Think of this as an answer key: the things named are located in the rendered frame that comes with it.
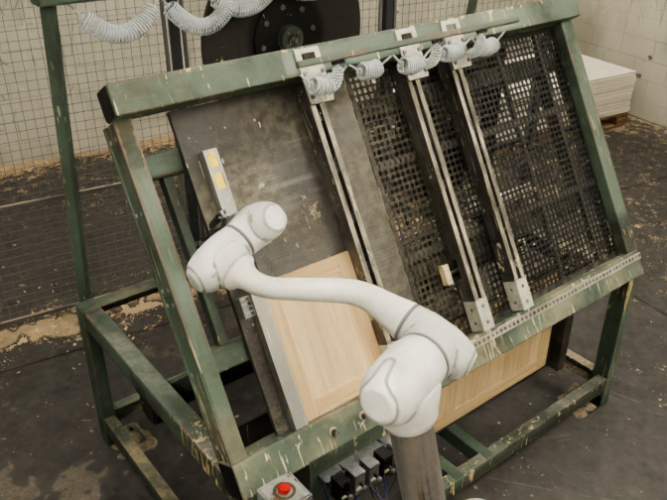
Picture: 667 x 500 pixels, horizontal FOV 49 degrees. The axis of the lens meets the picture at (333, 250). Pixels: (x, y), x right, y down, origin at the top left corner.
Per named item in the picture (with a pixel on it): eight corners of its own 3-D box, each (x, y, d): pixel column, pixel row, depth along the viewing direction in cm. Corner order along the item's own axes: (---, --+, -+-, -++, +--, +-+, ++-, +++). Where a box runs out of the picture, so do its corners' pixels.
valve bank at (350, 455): (335, 541, 242) (335, 489, 230) (310, 513, 252) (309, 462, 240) (443, 470, 269) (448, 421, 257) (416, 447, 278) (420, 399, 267)
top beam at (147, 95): (106, 125, 220) (116, 117, 212) (95, 92, 219) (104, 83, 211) (563, 23, 338) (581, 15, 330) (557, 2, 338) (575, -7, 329)
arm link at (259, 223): (249, 197, 197) (215, 227, 191) (277, 187, 184) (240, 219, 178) (273, 229, 200) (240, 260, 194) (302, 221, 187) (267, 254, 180)
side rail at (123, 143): (217, 461, 235) (231, 466, 226) (101, 129, 225) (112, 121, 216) (233, 452, 238) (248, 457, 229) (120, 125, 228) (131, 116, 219)
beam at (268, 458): (228, 496, 236) (243, 503, 226) (216, 461, 235) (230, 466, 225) (624, 274, 354) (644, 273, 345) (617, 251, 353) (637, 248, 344)
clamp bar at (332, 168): (382, 379, 265) (425, 383, 244) (278, 60, 254) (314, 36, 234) (402, 368, 270) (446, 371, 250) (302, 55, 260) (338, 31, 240)
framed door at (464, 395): (412, 441, 326) (415, 444, 324) (419, 341, 298) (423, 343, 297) (541, 363, 374) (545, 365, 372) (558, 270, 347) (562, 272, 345)
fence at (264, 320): (290, 429, 243) (296, 431, 240) (198, 153, 235) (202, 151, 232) (303, 423, 246) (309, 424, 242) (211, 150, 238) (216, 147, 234)
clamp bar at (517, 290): (508, 312, 301) (554, 311, 281) (422, 31, 291) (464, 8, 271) (524, 304, 307) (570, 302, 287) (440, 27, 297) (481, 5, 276)
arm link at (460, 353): (428, 293, 174) (399, 318, 164) (494, 334, 167) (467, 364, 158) (412, 331, 182) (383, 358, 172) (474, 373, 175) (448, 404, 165)
